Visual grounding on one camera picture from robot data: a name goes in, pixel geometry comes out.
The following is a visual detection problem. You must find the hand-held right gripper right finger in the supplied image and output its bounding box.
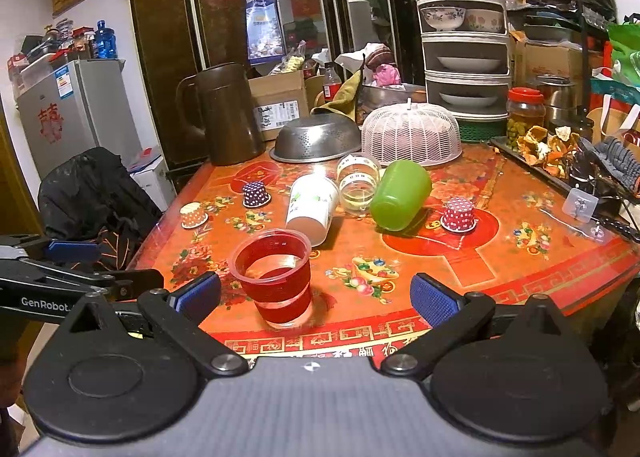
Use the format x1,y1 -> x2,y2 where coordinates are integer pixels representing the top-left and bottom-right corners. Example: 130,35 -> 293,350
380,273 -> 591,380

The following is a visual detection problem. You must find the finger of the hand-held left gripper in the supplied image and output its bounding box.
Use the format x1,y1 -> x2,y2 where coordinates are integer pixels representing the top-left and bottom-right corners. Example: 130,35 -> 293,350
0,259 -> 165,301
0,234 -> 103,264

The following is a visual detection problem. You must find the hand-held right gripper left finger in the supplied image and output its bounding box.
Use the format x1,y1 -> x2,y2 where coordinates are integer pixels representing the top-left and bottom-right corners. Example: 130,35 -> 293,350
60,272 -> 249,379

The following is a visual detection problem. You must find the white paper cup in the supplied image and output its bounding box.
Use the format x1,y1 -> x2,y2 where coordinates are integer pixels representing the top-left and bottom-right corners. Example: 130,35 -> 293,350
285,174 -> 341,247

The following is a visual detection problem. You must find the orange small paper cup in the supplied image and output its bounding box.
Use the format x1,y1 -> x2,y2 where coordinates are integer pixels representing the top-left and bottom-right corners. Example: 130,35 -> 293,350
179,203 -> 209,230

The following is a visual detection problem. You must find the red translucent plastic cup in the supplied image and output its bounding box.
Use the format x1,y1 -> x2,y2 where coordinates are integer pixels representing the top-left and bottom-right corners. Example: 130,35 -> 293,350
229,229 -> 314,330

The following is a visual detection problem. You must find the red dotted small paper cup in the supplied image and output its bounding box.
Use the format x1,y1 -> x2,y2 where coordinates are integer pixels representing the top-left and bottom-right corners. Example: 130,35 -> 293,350
440,198 -> 477,234

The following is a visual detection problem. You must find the green plastic cup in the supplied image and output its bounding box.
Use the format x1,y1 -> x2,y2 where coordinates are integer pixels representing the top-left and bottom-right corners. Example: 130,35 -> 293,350
369,159 -> 433,232

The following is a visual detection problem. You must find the purple dotted small paper cup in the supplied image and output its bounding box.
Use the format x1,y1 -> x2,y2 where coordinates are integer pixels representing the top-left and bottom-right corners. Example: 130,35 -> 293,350
242,181 -> 272,208

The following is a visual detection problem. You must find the black bag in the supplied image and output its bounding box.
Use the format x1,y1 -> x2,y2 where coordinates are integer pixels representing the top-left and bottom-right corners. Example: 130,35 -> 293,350
37,147 -> 163,270

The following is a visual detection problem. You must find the white box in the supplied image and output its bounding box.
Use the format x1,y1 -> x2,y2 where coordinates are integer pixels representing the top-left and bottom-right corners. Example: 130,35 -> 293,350
127,149 -> 177,212

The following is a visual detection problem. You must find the grey refrigerator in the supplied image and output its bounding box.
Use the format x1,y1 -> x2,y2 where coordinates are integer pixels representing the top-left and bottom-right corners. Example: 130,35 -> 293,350
17,58 -> 143,178

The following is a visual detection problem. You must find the clear glass jar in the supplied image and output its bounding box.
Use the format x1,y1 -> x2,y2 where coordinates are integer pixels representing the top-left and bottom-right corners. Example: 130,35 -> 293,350
336,155 -> 385,216

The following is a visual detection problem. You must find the white mesh food cover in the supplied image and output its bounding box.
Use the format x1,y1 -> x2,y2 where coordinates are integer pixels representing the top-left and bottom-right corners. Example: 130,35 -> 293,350
361,98 -> 463,168

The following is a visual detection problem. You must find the green plastic basket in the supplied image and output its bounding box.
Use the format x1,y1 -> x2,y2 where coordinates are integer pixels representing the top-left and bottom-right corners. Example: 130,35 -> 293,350
457,119 -> 508,142

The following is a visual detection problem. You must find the small clear plastic container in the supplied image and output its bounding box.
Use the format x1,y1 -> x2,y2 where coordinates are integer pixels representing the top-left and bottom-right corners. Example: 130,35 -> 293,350
562,188 -> 600,218

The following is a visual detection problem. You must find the tray of dried peels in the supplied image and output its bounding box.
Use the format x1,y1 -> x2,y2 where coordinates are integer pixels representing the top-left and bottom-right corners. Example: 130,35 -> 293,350
490,126 -> 601,188

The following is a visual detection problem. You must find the brown plastic pitcher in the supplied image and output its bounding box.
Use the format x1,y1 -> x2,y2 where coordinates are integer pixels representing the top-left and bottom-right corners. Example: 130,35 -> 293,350
175,62 -> 266,166

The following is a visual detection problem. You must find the metal colander bowl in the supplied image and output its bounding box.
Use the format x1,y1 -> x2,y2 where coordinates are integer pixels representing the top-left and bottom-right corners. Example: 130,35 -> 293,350
269,113 -> 363,164

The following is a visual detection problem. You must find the white plate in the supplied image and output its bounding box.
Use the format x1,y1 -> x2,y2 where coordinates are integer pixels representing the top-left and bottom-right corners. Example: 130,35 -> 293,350
439,93 -> 498,108

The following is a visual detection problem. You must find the red lidded pickle jar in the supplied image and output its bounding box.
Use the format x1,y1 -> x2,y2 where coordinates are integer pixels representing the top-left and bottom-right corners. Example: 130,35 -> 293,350
506,88 -> 547,150

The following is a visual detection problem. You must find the cardboard box with label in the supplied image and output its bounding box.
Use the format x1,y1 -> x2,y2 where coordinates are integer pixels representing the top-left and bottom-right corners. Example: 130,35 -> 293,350
248,71 -> 311,142

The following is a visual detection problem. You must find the metal basin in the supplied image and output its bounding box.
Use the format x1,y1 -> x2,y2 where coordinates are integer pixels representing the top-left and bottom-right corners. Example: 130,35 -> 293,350
360,83 -> 428,110

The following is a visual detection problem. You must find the blue water bottle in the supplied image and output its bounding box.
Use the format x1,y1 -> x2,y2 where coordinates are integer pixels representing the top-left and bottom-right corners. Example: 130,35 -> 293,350
94,20 -> 118,60

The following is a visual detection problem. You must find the olive green cloth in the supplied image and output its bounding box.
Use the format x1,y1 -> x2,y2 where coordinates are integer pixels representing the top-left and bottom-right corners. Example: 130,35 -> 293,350
311,54 -> 368,125

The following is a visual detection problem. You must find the pink cloth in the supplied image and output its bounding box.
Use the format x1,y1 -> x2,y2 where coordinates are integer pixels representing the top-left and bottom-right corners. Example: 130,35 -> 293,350
372,64 -> 402,88

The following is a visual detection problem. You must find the grey knit glove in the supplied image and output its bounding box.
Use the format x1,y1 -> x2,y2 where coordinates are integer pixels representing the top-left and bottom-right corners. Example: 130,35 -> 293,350
592,137 -> 640,198

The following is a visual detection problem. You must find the metal pot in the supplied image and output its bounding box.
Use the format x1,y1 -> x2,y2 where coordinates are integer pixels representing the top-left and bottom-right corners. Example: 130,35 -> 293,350
530,76 -> 578,122

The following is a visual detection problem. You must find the paper carrier bag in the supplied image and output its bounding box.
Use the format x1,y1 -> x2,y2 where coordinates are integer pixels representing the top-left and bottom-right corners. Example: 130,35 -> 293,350
586,94 -> 640,144

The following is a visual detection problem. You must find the grey tiered dish rack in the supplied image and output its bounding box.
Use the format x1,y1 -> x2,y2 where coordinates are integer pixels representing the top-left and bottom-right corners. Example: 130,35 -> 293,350
410,0 -> 512,120

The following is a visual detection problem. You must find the large cardboard box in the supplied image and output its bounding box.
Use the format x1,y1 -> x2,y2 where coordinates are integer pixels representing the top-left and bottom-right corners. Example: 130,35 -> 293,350
515,39 -> 603,88

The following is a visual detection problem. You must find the blue printed box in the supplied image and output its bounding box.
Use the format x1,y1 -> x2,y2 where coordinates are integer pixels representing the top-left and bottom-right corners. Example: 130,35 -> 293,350
243,0 -> 282,62

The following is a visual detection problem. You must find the floral white bowl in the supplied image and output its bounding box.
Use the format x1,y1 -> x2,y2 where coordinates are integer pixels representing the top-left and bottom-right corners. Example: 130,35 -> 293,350
420,7 -> 467,32

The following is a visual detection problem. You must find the pink patterned bowl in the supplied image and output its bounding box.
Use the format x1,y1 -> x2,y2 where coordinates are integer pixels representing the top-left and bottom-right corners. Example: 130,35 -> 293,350
466,9 -> 505,34

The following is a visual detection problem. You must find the green shopping bag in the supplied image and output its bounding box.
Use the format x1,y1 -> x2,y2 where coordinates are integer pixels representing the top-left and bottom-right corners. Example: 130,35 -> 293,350
607,19 -> 640,88

